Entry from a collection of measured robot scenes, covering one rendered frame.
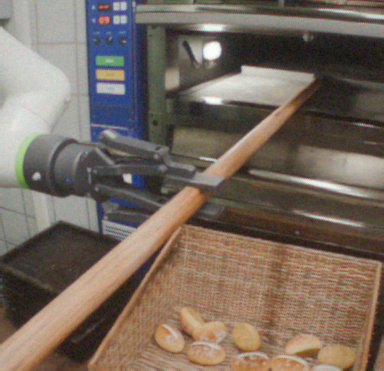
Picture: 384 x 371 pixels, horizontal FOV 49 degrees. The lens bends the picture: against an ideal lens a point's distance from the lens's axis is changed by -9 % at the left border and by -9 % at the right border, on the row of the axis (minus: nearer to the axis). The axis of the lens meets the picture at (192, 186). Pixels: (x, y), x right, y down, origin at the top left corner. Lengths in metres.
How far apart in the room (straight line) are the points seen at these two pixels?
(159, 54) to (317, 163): 0.48
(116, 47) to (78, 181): 0.61
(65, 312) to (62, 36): 1.06
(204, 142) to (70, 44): 0.48
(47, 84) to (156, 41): 0.46
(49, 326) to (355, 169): 0.87
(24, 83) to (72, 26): 0.58
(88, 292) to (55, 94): 0.46
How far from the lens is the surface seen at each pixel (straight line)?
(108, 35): 1.21
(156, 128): 1.22
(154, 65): 1.18
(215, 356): 1.15
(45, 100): 0.77
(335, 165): 1.10
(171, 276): 1.26
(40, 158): 0.67
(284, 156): 1.12
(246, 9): 0.92
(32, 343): 0.35
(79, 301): 0.38
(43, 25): 1.40
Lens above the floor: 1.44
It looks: 23 degrees down
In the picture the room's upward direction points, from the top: straight up
